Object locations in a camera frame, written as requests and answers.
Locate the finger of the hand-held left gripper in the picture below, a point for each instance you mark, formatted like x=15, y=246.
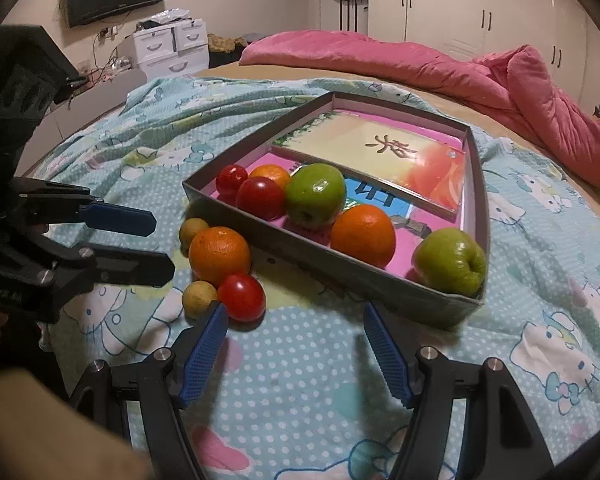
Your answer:
x=120, y=217
x=135, y=267

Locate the pink quilt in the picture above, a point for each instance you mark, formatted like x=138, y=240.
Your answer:
x=405, y=65

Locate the small yellow-green round fruit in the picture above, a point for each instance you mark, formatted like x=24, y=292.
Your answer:
x=192, y=230
x=199, y=299

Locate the yellow plush cloth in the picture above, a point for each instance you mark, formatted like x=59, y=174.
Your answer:
x=222, y=42

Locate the red tomato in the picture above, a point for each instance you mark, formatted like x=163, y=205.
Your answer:
x=231, y=179
x=261, y=197
x=241, y=297

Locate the person's left forearm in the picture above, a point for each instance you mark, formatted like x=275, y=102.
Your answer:
x=40, y=425

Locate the white wardrobe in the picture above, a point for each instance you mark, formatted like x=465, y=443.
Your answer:
x=455, y=5

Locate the cat printed blue blanket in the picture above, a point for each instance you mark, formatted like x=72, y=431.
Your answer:
x=305, y=410

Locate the green apple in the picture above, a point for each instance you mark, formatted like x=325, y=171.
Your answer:
x=315, y=195
x=450, y=260

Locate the yellow and orange booklet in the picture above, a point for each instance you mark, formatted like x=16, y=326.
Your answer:
x=380, y=150

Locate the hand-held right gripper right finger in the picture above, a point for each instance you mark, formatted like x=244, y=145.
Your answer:
x=385, y=355

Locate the orange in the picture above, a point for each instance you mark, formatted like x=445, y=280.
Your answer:
x=219, y=255
x=363, y=235
x=271, y=175

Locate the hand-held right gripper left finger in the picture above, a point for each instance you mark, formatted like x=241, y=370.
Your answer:
x=205, y=355

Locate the white drawer cabinet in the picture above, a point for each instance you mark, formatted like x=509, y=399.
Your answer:
x=170, y=60

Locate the grey cardboard box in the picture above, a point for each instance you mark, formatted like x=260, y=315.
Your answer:
x=305, y=265

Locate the white plastic bag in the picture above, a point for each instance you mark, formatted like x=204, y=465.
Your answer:
x=175, y=14

